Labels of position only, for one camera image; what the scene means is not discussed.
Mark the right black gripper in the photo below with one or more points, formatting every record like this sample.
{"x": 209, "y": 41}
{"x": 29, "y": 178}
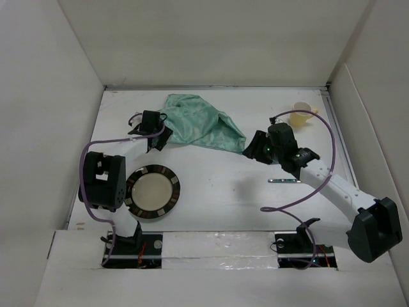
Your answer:
{"x": 254, "y": 149}

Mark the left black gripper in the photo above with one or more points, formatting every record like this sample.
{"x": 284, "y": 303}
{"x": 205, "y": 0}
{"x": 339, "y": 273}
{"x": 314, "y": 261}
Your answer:
{"x": 164, "y": 136}

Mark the green patterned cloth napkin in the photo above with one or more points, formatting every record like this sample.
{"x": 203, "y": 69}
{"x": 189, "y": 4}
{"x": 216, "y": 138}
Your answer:
{"x": 194, "y": 121}

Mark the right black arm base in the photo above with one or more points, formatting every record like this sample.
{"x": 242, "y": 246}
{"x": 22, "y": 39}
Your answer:
{"x": 295, "y": 249}

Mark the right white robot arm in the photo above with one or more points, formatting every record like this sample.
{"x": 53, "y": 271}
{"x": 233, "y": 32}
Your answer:
{"x": 375, "y": 225}

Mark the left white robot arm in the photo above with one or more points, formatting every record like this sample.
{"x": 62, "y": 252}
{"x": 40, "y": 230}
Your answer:
{"x": 103, "y": 171}

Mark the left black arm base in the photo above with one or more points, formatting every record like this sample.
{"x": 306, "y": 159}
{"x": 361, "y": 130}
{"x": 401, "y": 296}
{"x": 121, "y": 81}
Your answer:
{"x": 143, "y": 250}

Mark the dark rimmed beige plate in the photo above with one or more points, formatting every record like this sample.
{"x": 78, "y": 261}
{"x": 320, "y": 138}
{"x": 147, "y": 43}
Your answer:
{"x": 152, "y": 191}

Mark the yellow ceramic mug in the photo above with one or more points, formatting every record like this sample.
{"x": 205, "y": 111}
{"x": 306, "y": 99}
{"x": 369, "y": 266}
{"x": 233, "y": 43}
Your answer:
{"x": 302, "y": 113}

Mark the green handled fork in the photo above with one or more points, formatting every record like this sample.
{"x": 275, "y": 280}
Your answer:
{"x": 283, "y": 181}

